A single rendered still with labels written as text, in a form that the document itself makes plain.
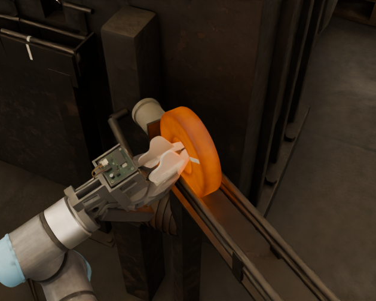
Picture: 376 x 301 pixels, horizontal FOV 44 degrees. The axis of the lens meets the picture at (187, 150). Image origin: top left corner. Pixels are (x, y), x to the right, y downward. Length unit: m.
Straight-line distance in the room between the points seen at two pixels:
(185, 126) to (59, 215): 0.24
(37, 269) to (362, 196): 1.21
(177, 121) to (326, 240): 0.94
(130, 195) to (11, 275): 0.21
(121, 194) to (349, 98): 1.49
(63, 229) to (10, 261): 0.09
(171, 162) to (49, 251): 0.23
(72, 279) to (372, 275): 0.99
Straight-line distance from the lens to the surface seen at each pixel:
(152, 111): 0.87
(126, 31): 0.89
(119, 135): 0.98
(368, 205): 1.69
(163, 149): 0.76
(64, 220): 0.73
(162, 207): 0.94
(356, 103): 2.04
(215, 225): 0.71
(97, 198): 0.72
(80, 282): 0.81
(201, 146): 0.71
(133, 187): 0.73
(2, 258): 0.76
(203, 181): 0.73
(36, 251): 0.75
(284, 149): 1.68
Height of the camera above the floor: 1.29
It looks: 48 degrees down
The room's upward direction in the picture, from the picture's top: straight up
